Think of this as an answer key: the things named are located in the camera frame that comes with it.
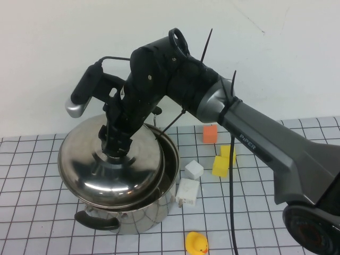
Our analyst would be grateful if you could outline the black cable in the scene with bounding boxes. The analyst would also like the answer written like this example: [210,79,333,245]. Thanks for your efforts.
[95,27,240,255]

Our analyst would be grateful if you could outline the orange foam cube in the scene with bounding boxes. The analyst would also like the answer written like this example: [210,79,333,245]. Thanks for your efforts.
[202,124,218,145]

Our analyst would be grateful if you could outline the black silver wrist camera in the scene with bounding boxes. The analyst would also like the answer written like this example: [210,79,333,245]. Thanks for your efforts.
[65,62,104,119]

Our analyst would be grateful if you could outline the stainless steel pot black handles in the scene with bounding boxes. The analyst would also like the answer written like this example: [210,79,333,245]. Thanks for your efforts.
[74,106,181,236]

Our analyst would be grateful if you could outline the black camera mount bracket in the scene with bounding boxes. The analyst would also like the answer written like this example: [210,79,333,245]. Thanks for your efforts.
[91,73,127,103]

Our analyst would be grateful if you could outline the yellow rubber duck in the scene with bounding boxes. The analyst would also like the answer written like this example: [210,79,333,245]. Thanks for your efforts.
[184,231,209,255]

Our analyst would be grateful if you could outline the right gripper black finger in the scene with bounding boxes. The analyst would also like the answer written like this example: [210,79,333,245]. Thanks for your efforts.
[98,124,109,150]
[103,129,133,158]

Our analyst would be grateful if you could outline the yellow foam cube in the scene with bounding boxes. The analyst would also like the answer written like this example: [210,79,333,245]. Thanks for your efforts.
[211,155,230,177]
[220,144,237,166]

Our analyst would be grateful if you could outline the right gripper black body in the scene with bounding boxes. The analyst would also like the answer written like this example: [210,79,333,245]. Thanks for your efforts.
[101,79,166,139]

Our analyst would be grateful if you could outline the black zip tie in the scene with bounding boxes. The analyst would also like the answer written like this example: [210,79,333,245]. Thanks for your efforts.
[217,70,243,125]
[160,108,186,133]
[200,28,214,64]

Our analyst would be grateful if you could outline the white foam cube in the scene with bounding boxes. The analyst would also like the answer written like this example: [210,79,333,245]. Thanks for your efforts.
[184,159,204,180]

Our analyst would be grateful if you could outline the stainless steel lid black knob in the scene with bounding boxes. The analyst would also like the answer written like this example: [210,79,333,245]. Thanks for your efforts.
[57,114,165,210]

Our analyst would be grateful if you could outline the white grid-pattern tablecloth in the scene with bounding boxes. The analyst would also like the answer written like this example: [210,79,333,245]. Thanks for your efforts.
[0,115,340,255]

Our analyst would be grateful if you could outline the white charger plug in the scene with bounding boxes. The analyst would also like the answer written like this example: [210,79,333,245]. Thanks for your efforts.
[174,177,200,209]

